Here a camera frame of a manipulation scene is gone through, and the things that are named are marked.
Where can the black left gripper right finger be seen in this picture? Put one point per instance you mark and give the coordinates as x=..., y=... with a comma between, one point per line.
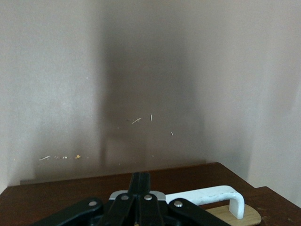
x=152, y=212

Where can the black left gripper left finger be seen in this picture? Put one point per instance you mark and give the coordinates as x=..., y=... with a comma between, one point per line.
x=117, y=212

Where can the wooden drawer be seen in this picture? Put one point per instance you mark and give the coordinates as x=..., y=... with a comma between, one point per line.
x=58, y=188

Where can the dark brown wooden cabinet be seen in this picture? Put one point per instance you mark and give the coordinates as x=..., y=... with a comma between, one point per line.
x=289, y=207

